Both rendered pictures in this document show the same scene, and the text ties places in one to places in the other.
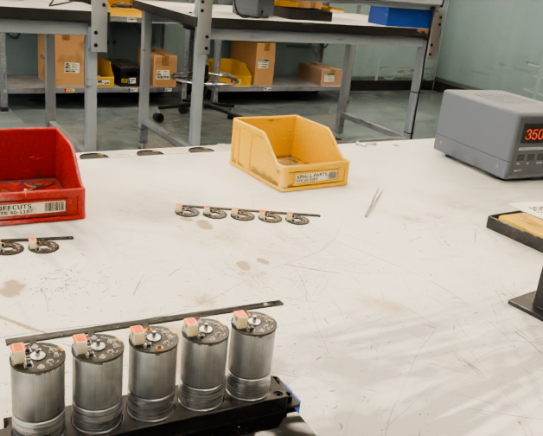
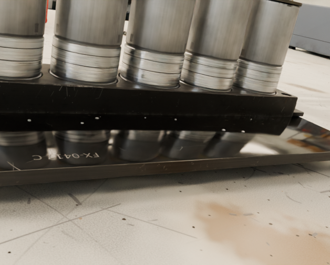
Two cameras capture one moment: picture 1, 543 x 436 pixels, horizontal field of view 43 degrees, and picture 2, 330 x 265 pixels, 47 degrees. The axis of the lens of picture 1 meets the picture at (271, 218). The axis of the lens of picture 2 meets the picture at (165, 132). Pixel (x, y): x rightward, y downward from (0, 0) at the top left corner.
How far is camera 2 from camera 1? 0.25 m
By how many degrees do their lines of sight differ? 5
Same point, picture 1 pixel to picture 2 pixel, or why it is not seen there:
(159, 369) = (178, 6)
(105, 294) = not seen: hidden behind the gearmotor
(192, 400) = (202, 75)
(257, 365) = (278, 46)
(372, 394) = not seen: outside the picture
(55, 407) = (32, 20)
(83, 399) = (73, 23)
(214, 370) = (236, 35)
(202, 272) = not seen: hidden behind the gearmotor
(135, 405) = (136, 62)
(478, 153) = (316, 42)
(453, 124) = (298, 24)
